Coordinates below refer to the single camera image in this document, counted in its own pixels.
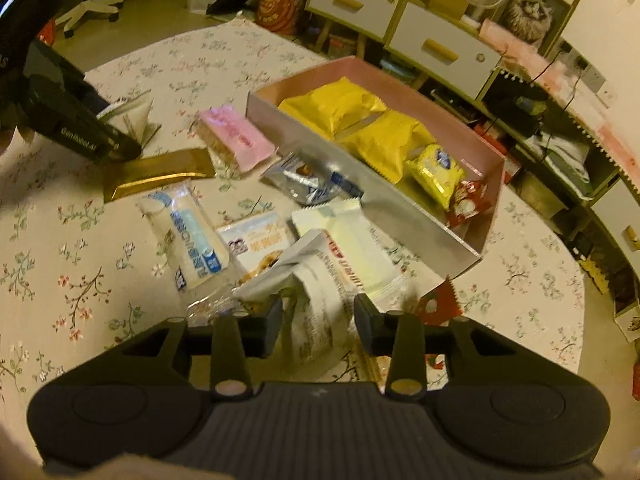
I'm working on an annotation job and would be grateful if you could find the cat portrait picture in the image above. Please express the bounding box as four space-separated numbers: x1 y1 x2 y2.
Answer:
491 0 580 56

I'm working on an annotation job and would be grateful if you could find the orange printed bag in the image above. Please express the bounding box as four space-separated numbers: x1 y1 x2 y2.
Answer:
255 0 305 37

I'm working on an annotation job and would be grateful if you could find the cookie picture snack packet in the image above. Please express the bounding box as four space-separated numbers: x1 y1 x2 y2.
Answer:
217 211 295 284

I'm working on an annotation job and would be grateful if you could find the pink wafer snack packet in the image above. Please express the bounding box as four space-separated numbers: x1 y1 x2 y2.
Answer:
195 105 277 174

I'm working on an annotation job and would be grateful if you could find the floral tablecloth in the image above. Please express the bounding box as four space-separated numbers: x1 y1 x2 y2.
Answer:
1 20 585 416

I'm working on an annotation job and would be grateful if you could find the white blue rice cracker packet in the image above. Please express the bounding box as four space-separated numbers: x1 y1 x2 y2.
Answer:
137 182 231 292

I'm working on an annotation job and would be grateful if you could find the pink cardboard tray box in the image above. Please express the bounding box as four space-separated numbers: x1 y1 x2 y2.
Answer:
246 58 504 278

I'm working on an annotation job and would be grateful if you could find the wooden cabinet with drawers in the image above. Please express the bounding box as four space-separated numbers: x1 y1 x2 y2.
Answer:
306 0 639 313

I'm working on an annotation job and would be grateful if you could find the pink cloth runner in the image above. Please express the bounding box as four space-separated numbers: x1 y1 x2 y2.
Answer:
478 20 640 190

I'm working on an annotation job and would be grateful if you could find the yellow printed snack bag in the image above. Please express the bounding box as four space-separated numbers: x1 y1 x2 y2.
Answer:
337 110 436 184

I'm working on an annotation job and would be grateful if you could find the white office chair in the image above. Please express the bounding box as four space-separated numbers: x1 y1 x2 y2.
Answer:
55 0 124 38

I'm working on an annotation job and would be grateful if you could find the yellow blue-label snack bag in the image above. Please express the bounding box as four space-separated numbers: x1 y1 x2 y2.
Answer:
405 143 465 210

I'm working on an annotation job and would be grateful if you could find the white pistachio snack bag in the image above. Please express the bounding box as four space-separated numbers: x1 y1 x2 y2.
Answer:
98 90 160 148

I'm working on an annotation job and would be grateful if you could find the white triangular snack bag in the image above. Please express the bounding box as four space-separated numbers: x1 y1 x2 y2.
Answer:
234 230 362 378

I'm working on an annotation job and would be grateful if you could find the cream red-label snack packet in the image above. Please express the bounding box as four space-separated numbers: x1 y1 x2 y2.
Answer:
292 198 418 312

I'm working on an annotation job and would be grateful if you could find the plain yellow snack bag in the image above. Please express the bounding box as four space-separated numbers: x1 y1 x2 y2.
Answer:
278 77 387 140

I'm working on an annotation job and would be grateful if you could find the silver foil snack packet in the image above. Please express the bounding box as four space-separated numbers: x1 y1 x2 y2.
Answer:
262 152 364 207

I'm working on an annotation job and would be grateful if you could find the red snack bag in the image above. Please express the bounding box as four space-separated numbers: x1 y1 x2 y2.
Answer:
447 180 492 229
369 276 467 394

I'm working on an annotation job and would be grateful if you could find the gold foil snack bar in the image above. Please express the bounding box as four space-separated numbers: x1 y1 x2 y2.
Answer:
103 148 216 203

